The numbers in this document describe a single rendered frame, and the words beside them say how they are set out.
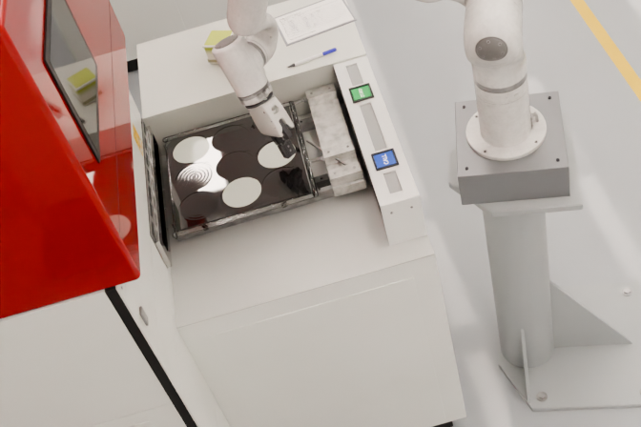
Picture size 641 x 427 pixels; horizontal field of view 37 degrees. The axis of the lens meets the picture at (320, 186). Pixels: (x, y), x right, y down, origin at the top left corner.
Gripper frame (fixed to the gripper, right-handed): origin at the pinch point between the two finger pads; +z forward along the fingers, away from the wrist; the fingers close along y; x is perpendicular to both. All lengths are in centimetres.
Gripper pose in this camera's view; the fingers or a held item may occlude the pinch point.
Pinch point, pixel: (286, 149)
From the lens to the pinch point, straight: 236.4
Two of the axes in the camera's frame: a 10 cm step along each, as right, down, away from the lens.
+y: -5.9, -1.4, 8.0
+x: -6.8, 6.1, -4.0
